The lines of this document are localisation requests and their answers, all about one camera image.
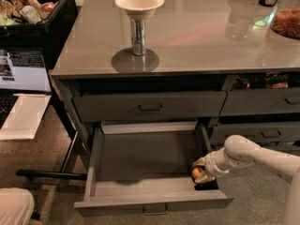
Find white paper bowl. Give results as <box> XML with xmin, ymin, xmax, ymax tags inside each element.
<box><xmin>114</xmin><ymin>0</ymin><xmax>164</xmax><ymax>20</ymax></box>

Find grey middle right drawer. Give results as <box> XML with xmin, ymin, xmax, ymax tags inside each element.
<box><xmin>210</xmin><ymin>122</ymin><xmax>300</xmax><ymax>144</ymax></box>

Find silver metal can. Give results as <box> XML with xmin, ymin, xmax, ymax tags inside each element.
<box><xmin>130</xmin><ymin>19</ymin><xmax>146</xmax><ymax>56</ymax></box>

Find open grey middle drawer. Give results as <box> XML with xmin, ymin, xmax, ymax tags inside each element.
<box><xmin>74</xmin><ymin>127</ymin><xmax>233</xmax><ymax>217</ymax></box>

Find orange fruit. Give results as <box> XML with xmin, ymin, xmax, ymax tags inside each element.
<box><xmin>191</xmin><ymin>168</ymin><xmax>203</xmax><ymax>179</ymax></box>

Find snack bags in drawer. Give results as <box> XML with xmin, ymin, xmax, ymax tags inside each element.
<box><xmin>232</xmin><ymin>72</ymin><xmax>289</xmax><ymax>90</ymax></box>

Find white robot base corner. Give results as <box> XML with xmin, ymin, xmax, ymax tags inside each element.
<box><xmin>0</xmin><ymin>187</ymin><xmax>35</xmax><ymax>225</ymax></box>

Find white paper sheet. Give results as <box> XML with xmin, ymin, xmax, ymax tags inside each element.
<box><xmin>0</xmin><ymin>94</ymin><xmax>52</xmax><ymax>141</ymax></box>

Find black floor bar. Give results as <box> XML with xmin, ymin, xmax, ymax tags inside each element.
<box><xmin>16</xmin><ymin>170</ymin><xmax>87</xmax><ymax>180</ymax></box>

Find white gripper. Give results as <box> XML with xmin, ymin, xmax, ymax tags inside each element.
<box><xmin>192</xmin><ymin>150</ymin><xmax>229</xmax><ymax>184</ymax></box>

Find glass jar of snacks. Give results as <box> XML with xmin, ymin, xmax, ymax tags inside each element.
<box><xmin>271</xmin><ymin>0</ymin><xmax>300</xmax><ymax>39</ymax></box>

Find grey top right drawer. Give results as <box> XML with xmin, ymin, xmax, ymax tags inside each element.
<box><xmin>220</xmin><ymin>87</ymin><xmax>300</xmax><ymax>116</ymax></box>

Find grey top left drawer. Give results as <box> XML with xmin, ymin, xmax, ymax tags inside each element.
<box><xmin>73</xmin><ymin>91</ymin><xmax>227</xmax><ymax>123</ymax></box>

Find black bin of groceries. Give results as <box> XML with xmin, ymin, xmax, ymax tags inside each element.
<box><xmin>0</xmin><ymin>0</ymin><xmax>78</xmax><ymax>68</ymax></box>

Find white printed box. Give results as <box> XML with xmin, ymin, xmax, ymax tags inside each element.
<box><xmin>0</xmin><ymin>48</ymin><xmax>51</xmax><ymax>93</ymax></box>

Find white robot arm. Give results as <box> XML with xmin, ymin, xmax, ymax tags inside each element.
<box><xmin>191</xmin><ymin>135</ymin><xmax>300</xmax><ymax>225</ymax></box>

